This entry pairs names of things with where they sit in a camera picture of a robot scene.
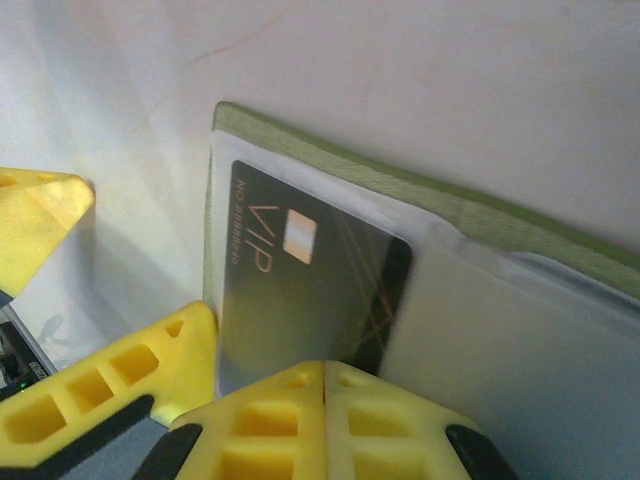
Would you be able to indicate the black VIP credit card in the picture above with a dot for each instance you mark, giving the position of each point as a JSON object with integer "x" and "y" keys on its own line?
{"x": 310, "y": 310}

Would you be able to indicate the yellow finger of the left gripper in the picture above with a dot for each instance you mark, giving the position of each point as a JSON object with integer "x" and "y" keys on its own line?
{"x": 40, "y": 220}
{"x": 150, "y": 360}

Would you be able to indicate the green card holder wallet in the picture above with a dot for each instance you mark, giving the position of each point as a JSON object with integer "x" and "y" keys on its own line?
{"x": 450, "y": 210}

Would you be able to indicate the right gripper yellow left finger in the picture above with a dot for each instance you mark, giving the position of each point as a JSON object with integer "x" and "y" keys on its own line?
{"x": 265, "y": 430}

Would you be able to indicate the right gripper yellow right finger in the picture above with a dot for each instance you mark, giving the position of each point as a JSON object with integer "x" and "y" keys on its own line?
{"x": 395, "y": 430}

